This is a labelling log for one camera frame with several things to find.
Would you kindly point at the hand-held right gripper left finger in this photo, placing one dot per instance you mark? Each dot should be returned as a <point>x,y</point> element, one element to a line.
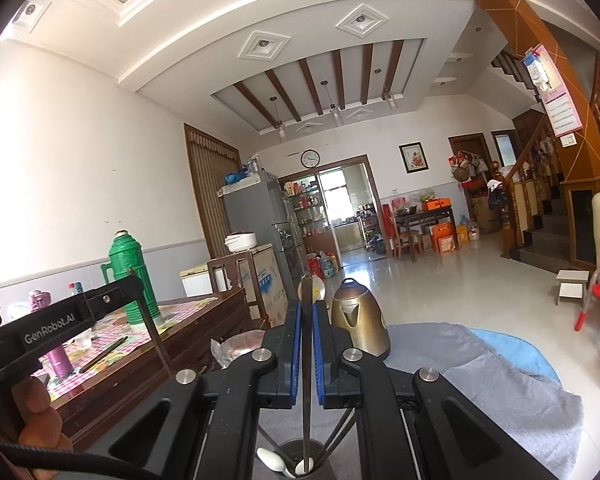
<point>292,350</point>

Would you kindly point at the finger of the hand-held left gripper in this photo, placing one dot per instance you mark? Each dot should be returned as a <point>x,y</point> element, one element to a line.
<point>115,292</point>

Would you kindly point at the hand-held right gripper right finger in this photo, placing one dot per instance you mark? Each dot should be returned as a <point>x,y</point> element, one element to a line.
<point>321,355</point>

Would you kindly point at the white plastic spoon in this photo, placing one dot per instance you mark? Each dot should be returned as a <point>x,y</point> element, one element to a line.
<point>299,469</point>
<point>269,459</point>

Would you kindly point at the dark metal utensil holder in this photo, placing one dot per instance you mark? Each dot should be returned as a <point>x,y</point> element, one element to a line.
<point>330,470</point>

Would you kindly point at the person's left hand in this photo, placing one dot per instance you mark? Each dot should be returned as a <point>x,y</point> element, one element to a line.
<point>35,405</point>

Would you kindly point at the green thermos jug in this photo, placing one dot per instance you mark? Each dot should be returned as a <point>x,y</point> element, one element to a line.
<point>130,275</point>

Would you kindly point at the red checkered cloth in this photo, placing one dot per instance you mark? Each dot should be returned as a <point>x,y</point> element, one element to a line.
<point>120,325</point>

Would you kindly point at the purple insulated bottle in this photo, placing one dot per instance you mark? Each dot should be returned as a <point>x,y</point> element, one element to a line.
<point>57,360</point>

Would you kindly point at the clear plastic cup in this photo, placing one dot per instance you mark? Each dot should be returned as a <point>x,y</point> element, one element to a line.
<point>84,341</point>

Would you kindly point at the red cap water bottle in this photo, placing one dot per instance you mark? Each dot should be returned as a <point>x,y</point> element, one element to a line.
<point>75,287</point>

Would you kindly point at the brass electric kettle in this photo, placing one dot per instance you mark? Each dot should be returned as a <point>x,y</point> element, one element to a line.
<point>360,320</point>

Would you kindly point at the clear plastic bag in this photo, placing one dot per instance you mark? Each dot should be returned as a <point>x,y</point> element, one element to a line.
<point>240,342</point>

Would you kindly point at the dark wooden stick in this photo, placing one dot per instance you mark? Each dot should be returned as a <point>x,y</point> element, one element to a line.
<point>102,355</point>

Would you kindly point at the small floor fan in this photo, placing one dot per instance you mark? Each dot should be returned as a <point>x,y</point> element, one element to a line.
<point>319,287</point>

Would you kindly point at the white chest freezer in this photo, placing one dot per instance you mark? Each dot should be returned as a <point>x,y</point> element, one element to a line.
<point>267,280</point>

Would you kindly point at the carved dark wooden sideboard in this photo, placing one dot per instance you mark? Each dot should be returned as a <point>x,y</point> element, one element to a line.
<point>130,375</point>

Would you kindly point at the brown wooden chair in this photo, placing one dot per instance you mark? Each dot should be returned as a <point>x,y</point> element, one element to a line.
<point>230,280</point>

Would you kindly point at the white rice cooker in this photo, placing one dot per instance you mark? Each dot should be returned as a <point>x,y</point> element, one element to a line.
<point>240,241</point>

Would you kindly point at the brown door curtain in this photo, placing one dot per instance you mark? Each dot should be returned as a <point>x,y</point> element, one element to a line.
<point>212,190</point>

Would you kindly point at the grey refrigerator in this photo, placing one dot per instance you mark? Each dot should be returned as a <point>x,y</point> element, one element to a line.
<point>260,210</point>

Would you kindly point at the orange cardboard box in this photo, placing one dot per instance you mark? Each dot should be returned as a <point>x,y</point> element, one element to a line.
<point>445,240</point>

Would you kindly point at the dark wooden side table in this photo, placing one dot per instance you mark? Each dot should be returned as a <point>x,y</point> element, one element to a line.
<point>425,217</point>

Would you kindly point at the glass pendant lamp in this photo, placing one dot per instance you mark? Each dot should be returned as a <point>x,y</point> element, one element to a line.
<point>281,132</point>
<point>391,101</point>
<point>336,116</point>

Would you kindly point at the white step stool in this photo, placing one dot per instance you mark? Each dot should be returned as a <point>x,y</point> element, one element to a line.
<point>572,285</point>

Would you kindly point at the wooden stair railing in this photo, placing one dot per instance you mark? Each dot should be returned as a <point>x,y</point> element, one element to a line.
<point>530,195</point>

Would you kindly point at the round wall clock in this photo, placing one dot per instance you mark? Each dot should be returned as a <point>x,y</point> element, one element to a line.
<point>310,158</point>

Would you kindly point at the framed wall picture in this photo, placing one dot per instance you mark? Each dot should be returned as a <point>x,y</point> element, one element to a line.
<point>412,157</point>

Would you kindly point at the pink wall calendar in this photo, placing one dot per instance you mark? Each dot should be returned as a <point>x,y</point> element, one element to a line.
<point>555,95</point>

